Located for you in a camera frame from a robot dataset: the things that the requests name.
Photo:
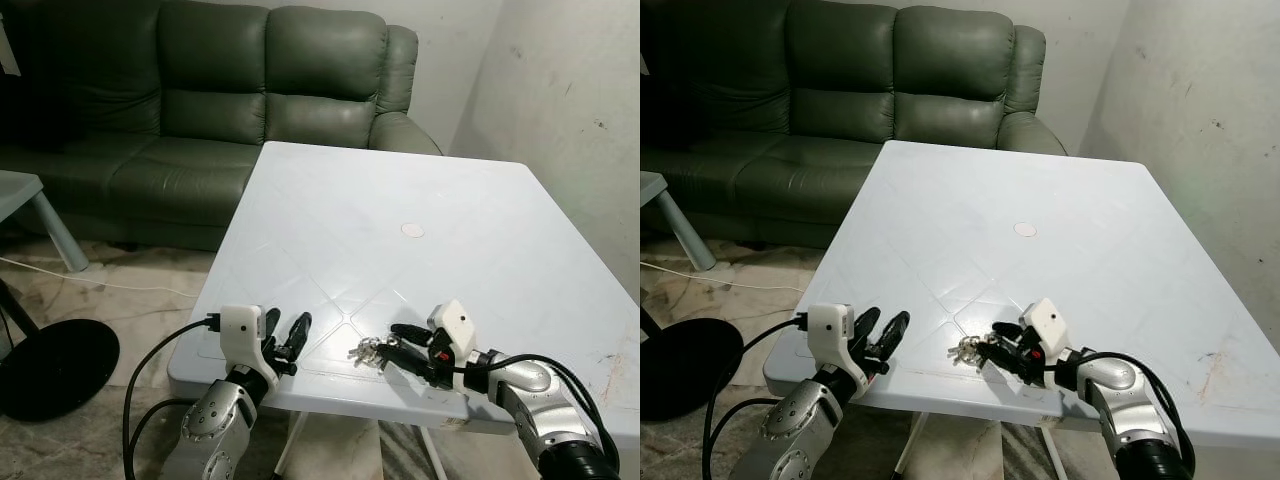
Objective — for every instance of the round white table hole cap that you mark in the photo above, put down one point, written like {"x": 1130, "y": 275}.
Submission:
{"x": 1025, "y": 229}
{"x": 412, "y": 230}

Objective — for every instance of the small grey side table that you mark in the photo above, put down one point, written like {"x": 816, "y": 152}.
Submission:
{"x": 652, "y": 186}
{"x": 20, "y": 188}

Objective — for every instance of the dark green leather sofa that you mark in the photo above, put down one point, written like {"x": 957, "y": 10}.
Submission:
{"x": 200, "y": 100}
{"x": 840, "y": 100}

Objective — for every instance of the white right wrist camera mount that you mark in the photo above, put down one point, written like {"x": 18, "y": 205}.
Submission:
{"x": 456, "y": 325}
{"x": 1047, "y": 322}

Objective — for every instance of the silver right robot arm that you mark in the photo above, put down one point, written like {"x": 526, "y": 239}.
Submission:
{"x": 1125, "y": 400}
{"x": 540, "y": 400}

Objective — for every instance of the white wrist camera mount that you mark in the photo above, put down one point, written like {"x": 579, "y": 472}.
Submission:
{"x": 1047, "y": 322}
{"x": 456, "y": 325}
{"x": 240, "y": 328}
{"x": 826, "y": 328}

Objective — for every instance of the black round stand base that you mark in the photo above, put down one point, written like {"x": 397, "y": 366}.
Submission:
{"x": 690, "y": 365}
{"x": 55, "y": 368}

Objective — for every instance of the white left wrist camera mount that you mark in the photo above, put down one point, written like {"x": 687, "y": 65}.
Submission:
{"x": 240, "y": 328}
{"x": 826, "y": 328}

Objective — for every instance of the silver key bunch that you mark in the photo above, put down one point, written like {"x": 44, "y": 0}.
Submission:
{"x": 368, "y": 351}
{"x": 966, "y": 349}

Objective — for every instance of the white plastic table leg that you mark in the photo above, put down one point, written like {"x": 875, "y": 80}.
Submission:
{"x": 433, "y": 455}
{"x": 908, "y": 442}
{"x": 289, "y": 442}
{"x": 1052, "y": 455}

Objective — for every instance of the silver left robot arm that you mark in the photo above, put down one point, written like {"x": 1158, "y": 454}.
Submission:
{"x": 215, "y": 425}
{"x": 800, "y": 425}

